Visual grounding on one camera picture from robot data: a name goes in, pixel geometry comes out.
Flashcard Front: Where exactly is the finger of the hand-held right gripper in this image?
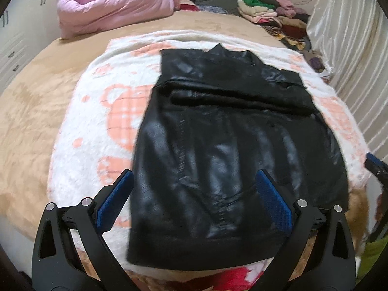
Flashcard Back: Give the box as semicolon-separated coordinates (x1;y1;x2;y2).
364;153;388;188

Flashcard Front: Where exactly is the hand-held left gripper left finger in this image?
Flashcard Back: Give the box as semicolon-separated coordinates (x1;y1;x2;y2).
32;170;134;291

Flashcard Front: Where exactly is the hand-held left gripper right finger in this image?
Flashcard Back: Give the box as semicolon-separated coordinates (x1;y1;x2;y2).
255;170;356;291

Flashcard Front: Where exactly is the black leather jacket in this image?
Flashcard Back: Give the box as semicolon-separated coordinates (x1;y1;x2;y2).
126;44;349;272

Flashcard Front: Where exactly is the pile of folded clothes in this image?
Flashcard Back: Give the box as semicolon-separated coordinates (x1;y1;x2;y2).
236;0;331;74

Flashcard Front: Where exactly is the white and pink fleece blanket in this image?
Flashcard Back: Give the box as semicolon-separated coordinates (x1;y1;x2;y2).
47;30;369;279

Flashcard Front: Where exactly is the red floral cloth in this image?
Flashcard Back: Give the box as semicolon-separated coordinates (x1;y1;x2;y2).
121;264;273;291

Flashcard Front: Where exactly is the green cloth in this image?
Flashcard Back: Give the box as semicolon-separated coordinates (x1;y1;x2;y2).
356;233;388;283

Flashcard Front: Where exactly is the white satin curtain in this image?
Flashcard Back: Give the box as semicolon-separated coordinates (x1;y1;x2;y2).
306;0;388;164

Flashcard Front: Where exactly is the bed with beige sheet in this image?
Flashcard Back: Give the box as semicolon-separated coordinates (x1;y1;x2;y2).
0;9;375;291

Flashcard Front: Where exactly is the white wardrobe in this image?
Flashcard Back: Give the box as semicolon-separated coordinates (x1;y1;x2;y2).
0;0;61;82

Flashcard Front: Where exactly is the pink quilt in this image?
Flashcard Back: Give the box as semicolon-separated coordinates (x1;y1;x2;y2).
57;0;175;39

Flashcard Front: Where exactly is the blue patterned cloth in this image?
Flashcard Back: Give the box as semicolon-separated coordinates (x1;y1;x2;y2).
196;4;229;15

